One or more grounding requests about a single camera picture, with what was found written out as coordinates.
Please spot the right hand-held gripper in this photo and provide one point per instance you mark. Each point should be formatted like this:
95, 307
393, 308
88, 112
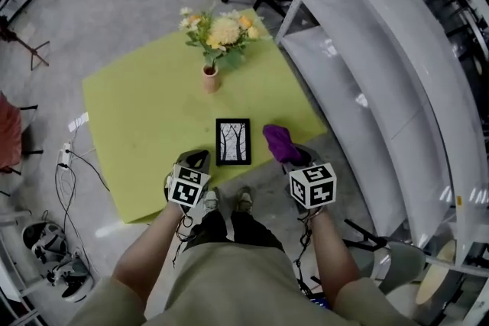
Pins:
315, 185

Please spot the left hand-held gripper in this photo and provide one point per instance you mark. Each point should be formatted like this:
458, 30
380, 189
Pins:
186, 189

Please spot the purple cloth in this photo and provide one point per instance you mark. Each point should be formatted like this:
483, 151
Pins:
280, 143

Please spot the black picture frame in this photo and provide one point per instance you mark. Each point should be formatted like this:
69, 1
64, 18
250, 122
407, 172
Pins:
233, 160

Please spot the person's right forearm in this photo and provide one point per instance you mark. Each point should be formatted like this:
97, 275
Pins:
332, 255

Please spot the person's left forearm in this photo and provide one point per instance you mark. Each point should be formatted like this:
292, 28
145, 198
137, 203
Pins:
147, 252

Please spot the person's left shoe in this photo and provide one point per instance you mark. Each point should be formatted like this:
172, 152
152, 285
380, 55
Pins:
210, 200

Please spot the person's shoe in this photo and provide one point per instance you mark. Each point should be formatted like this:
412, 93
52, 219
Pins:
210, 200
244, 199

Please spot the person's right shoe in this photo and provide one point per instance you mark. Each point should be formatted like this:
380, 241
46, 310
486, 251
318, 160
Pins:
244, 199

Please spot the person's dark trousers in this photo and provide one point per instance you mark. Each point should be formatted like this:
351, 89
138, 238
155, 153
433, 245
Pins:
250, 227

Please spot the pink ceramic vase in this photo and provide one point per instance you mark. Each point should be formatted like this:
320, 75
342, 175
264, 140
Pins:
210, 82

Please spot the person's beige shirt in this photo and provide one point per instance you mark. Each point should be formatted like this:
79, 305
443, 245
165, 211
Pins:
229, 290

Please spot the grey green chair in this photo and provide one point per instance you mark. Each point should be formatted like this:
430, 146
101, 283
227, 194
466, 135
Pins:
397, 265

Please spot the white power strip with plugs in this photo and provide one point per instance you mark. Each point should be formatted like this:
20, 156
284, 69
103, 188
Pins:
65, 156

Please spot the black and white device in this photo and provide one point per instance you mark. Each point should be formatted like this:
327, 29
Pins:
72, 278

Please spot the white metal shelf rack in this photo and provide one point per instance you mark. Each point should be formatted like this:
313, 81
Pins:
401, 68

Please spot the yellow shelf label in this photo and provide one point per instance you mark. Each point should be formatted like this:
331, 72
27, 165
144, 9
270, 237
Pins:
459, 201

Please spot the round wooden disc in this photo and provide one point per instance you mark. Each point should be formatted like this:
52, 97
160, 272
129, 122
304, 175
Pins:
435, 273

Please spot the grey and white device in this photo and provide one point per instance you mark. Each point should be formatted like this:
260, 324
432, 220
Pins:
44, 238

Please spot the yellow and white flower bouquet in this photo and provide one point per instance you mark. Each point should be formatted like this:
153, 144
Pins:
223, 32

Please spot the red fabric chair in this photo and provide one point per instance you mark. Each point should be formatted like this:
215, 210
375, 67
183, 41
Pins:
9, 133

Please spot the dark tripod stand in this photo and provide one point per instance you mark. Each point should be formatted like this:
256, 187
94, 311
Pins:
23, 42

